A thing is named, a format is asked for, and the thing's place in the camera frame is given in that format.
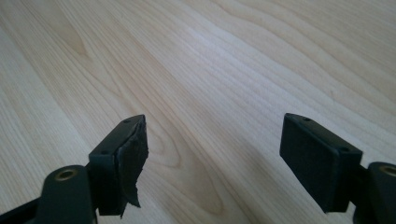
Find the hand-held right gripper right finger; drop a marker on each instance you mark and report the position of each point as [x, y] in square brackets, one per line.
[314, 161]

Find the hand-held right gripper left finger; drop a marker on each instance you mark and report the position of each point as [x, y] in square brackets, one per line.
[115, 168]

